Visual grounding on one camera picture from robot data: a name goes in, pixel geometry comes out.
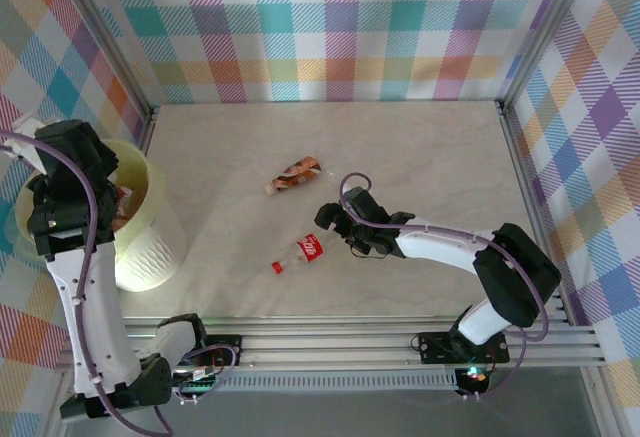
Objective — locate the red Coca-Cola label bottle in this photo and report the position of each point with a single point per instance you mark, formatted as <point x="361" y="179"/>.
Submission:
<point x="309" y="248"/>

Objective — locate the brown label bottle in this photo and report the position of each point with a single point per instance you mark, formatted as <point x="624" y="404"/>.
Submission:
<point x="300" y="171"/>

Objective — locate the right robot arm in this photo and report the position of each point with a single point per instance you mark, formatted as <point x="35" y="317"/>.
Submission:
<point x="440" y="247"/>

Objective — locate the pale yellow waste bin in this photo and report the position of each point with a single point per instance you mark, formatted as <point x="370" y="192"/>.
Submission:
<point x="150" y="247"/>

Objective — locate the circuit board with LEDs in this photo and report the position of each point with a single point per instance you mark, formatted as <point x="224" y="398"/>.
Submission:
<point x="472" y="374"/>

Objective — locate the aluminium table edge rail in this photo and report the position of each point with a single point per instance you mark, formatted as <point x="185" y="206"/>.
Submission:
<point x="536" y="207"/>
<point x="148" y="129"/>

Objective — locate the wide aluminium base rail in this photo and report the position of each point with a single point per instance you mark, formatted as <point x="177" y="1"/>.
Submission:
<point x="325" y="344"/>

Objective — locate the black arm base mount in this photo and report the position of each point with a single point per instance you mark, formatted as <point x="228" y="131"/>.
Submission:
<point x="435" y="347"/>
<point x="225" y="344"/>

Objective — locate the aluminium frame post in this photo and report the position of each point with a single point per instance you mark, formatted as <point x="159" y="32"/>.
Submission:
<point x="542" y="32"/>
<point x="112" y="37"/>

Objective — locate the grey frame leg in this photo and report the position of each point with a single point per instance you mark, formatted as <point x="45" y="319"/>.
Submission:
<point x="52" y="422"/>
<point x="600" y="407"/>

